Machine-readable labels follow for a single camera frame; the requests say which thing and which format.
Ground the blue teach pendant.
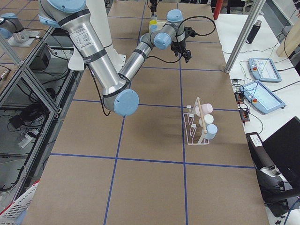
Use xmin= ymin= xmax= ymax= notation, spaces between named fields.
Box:
xmin=240 ymin=80 xmax=286 ymax=114
xmin=248 ymin=58 xmax=282 ymax=83

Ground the black water bottle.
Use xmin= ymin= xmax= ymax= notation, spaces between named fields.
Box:
xmin=246 ymin=20 xmax=262 ymax=44

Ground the red cylinder object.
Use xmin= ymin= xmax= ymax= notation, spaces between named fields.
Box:
xmin=213 ymin=0 xmax=224 ymax=20

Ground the far blue teach pendant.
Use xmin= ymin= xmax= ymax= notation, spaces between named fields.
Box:
xmin=248 ymin=58 xmax=282 ymax=83

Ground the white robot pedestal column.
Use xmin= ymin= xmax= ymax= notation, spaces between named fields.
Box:
xmin=67 ymin=0 xmax=126 ymax=73

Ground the pink plastic cup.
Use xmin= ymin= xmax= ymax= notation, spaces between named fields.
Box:
xmin=195 ymin=103 xmax=213 ymax=117

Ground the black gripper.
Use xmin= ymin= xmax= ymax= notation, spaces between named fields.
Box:
xmin=171 ymin=42 xmax=192 ymax=63

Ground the cream plastic tray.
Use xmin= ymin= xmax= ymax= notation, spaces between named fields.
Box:
xmin=149 ymin=20 xmax=167 ymax=31

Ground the light blue plastic cup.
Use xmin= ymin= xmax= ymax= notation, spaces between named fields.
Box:
xmin=204 ymin=124 xmax=218 ymax=140

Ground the white wire cup rack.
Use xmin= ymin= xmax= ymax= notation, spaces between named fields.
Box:
xmin=182 ymin=97 xmax=210 ymax=145

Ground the aluminium frame post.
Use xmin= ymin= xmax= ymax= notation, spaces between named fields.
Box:
xmin=225 ymin=0 xmax=266 ymax=73

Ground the small black relay board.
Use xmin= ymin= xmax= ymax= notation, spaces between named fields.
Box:
xmin=234 ymin=92 xmax=244 ymax=104

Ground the yellow plastic cup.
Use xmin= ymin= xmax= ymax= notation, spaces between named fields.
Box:
xmin=149 ymin=20 xmax=157 ymax=26

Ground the black laptop computer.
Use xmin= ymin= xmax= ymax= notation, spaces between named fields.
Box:
xmin=263 ymin=116 xmax=300 ymax=188

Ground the near blue teach pendant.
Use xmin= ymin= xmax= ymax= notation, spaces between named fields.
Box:
xmin=240 ymin=80 xmax=286 ymax=114

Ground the grey plastic cup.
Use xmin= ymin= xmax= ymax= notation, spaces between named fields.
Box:
xmin=150 ymin=14 xmax=158 ymax=21

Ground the cream white plastic cup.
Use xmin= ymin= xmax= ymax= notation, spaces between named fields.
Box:
xmin=199 ymin=114 xmax=214 ymax=127

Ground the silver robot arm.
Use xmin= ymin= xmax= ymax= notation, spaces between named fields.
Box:
xmin=39 ymin=0 xmax=191 ymax=116
xmin=146 ymin=0 xmax=161 ymax=15

